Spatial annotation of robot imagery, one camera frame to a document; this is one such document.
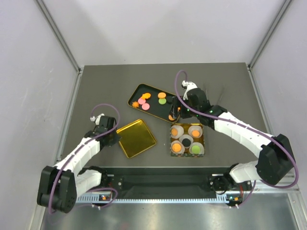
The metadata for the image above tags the orange dotted cookie top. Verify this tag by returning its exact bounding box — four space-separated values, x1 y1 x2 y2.
158 92 166 99

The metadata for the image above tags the pink round cookie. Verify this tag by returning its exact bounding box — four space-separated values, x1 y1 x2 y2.
142 103 150 111

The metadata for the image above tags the pink cookie upper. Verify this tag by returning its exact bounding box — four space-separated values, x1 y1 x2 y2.
138 98 146 105

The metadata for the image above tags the green cookie upper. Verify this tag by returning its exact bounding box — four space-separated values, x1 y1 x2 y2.
158 98 166 105

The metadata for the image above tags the orange dotted cookie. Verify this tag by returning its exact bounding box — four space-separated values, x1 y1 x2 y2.
171 128 178 136
158 92 166 99

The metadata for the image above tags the gold tin lid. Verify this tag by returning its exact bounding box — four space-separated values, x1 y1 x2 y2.
117 119 157 159

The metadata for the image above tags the orange star cookie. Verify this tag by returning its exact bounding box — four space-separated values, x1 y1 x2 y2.
132 102 139 108

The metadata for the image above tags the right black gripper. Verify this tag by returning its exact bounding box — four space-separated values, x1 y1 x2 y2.
169 96 200 119

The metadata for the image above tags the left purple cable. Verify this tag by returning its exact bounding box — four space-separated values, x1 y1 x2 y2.
47 103 120 214

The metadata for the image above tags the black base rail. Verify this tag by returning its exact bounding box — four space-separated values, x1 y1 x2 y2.
98 167 252 199

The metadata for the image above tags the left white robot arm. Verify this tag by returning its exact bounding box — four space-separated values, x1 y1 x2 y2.
36 114 120 213

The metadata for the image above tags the gold cookie tin box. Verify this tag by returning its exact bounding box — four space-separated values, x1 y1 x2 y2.
170 123 205 158

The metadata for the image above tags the orange fish cookie left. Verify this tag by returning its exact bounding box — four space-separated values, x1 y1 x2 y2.
141 92 151 100

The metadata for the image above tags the black cookie in tray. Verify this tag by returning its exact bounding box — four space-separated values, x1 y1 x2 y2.
166 96 173 104

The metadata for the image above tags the green round cookie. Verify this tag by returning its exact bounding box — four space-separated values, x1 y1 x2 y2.
191 145 201 154

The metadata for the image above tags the black cookie tray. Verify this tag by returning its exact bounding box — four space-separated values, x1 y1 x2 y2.
128 84 179 123

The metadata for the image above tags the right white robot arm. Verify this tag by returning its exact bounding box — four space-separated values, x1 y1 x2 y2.
170 80 297 190

